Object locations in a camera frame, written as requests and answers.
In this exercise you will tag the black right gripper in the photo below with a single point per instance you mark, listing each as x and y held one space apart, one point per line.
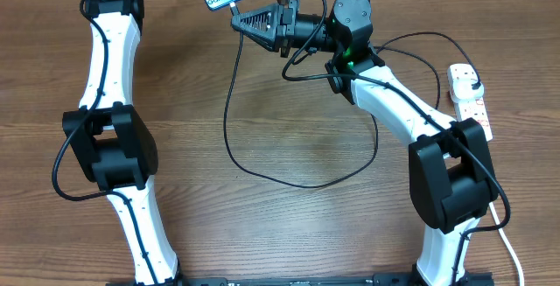
283 23

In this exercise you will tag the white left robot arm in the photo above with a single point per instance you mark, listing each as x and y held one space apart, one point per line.
113 145

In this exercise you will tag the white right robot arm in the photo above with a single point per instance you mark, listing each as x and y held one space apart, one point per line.
451 174

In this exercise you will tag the white charger plug adapter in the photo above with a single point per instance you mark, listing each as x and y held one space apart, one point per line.
463 91

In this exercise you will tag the white power strip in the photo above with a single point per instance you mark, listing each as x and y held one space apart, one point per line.
470 109

